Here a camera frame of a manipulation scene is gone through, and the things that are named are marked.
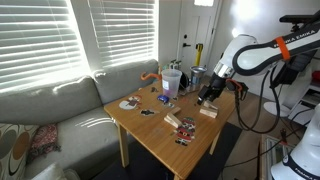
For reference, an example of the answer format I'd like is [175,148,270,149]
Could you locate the white window blinds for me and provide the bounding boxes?
[87,0,158,69]
[0,0,88,91]

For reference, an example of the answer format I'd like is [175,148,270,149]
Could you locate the black stereo camera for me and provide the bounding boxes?
[279,13,320,25]

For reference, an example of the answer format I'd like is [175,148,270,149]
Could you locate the black equipment box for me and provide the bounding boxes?
[270,49,318,88]

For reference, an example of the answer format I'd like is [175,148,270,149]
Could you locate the translucent plastic cup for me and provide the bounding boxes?
[160,68,183,99]

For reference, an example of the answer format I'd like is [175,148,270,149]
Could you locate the white door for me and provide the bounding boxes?
[176,0,222,76]

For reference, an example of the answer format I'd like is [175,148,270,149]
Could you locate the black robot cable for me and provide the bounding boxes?
[233,63,320,168]

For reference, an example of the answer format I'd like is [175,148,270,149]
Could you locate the red item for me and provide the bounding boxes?
[311,70,320,84]

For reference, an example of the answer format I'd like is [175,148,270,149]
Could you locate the grey fabric sofa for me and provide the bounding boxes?
[0,59,160,180]

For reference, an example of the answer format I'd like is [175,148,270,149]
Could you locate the pale wooden block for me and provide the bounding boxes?
[169,106,182,116]
[163,112,183,129]
[199,107,218,119]
[203,100,219,113]

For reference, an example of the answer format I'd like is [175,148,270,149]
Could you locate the circle patterned pillow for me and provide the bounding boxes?
[0,122,40,180]

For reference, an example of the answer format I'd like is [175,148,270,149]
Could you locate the dark blue rug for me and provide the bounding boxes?
[93,121,244,180]

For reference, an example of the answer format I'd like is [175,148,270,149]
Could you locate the white framed panel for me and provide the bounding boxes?
[259,133,294,180]

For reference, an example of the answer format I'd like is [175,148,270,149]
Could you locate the red patterned cloth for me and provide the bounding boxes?
[27,123,62,163]

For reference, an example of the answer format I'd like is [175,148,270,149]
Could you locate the blue toy car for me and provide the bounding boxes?
[157,94,170,103]

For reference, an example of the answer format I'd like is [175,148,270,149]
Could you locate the white cushion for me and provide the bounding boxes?
[31,162,81,180]

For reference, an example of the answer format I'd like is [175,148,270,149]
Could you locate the orange velcro strap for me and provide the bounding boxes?
[274,35,292,62]
[226,78,244,93]

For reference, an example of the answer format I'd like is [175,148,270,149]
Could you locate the black ninja sticker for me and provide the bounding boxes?
[139,108,160,117]

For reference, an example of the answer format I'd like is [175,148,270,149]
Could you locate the light wooden table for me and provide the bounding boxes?
[103,79,237,180]

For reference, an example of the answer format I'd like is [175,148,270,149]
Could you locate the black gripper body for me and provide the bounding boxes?
[204,73,225,101]

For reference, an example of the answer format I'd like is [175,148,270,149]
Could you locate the grey steel tumbler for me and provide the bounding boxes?
[189,65,208,86]

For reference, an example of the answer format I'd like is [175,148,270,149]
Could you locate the black round object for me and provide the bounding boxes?
[178,73,191,91]

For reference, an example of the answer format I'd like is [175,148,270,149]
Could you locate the white round base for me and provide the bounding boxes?
[263,100,292,118]

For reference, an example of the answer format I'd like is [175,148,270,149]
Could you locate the yellow black post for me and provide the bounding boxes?
[194,42,205,67]

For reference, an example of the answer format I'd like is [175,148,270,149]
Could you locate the orange octopus plush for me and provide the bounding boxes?
[139,70,163,82]

